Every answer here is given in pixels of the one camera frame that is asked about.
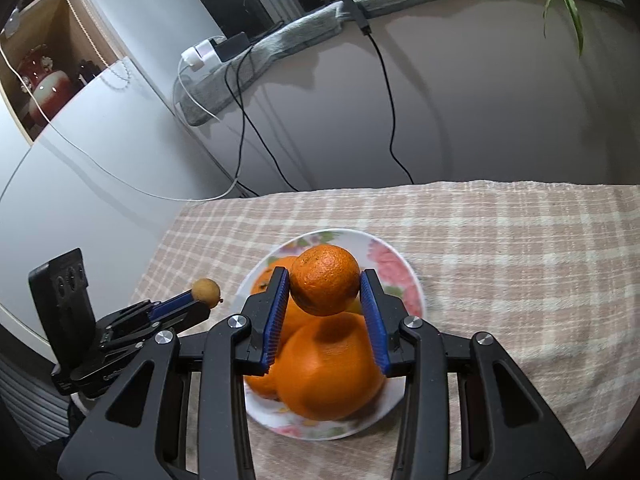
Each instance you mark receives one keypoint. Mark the grey ribbed panel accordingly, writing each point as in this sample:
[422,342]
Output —
[30,400]

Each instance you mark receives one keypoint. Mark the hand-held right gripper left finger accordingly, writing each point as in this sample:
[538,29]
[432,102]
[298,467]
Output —
[275,320]

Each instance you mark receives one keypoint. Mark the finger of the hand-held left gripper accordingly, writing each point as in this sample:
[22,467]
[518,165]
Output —
[192,315]
[172,306]

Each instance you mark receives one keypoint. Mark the small black object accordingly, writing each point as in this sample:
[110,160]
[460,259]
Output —
[89,71]

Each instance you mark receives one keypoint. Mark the white charger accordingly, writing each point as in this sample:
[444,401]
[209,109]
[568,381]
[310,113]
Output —
[197,54]

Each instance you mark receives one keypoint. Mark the white cabinet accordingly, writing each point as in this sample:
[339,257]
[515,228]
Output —
[125,150]

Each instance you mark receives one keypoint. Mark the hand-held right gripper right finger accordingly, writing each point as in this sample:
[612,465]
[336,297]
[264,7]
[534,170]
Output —
[374,320]

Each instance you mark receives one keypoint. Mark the wooden shelf niche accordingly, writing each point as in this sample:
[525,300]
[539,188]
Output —
[85,25]

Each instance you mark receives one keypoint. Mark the red and white ornament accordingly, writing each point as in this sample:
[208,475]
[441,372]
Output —
[47,90]

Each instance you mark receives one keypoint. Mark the dark-spotted orange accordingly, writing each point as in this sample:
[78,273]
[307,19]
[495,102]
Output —
[265,277]

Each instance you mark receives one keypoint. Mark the small brown longan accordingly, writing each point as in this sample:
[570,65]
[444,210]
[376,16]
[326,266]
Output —
[206,292]

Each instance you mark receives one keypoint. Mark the large smooth orange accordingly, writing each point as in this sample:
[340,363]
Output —
[330,370]

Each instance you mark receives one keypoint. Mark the black plug adapter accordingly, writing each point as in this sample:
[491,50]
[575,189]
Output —
[356,12]

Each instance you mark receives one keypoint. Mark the rough-skinned orange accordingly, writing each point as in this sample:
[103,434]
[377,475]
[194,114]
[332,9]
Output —
[325,280]

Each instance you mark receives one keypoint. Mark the grey towel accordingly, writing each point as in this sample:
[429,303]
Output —
[300,30]

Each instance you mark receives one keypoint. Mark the black power adapter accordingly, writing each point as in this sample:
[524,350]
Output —
[232,45]

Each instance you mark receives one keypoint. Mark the beige plaid cloth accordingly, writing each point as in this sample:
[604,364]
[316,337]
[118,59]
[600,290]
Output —
[500,260]

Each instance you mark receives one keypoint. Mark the floral white plate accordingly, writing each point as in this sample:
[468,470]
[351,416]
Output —
[395,280]

